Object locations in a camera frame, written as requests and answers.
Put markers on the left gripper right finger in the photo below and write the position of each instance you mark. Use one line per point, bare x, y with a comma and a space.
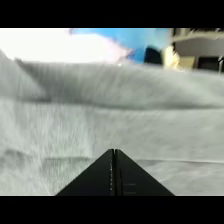
133, 180

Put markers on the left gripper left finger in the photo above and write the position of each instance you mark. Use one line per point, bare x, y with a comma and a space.
96, 180

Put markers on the grey garment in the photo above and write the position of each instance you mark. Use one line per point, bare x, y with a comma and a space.
110, 110

